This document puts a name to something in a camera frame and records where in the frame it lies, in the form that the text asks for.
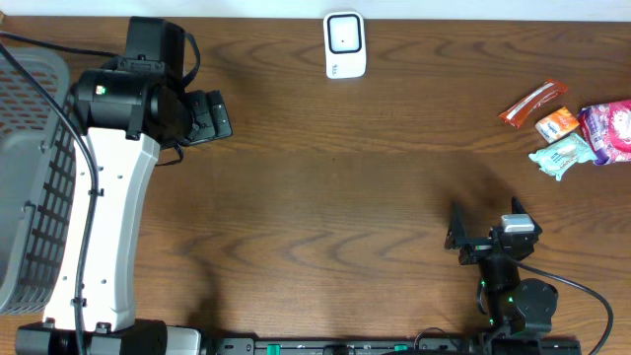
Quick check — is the teal snack packet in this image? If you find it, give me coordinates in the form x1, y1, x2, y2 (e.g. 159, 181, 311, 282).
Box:
528, 133, 596, 181

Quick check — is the orange small snack packet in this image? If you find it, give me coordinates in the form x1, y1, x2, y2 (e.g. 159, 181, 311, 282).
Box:
534, 106, 580, 143

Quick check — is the purple red snack pack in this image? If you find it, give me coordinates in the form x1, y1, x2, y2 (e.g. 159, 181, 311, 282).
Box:
578, 100, 630, 166

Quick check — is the orange brown snack bar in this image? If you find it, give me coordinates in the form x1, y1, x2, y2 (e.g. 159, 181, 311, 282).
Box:
499, 79, 569, 128

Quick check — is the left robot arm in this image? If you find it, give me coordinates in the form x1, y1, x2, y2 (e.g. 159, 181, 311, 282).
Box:
16, 69, 232, 354

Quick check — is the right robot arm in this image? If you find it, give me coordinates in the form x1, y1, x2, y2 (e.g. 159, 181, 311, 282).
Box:
445, 197, 558, 354

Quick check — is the white barcode scanner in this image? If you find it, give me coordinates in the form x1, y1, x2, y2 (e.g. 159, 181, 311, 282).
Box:
322, 11, 367, 80

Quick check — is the grey plastic mesh basket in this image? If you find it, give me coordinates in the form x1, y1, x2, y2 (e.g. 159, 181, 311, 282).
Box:
1, 60, 75, 315

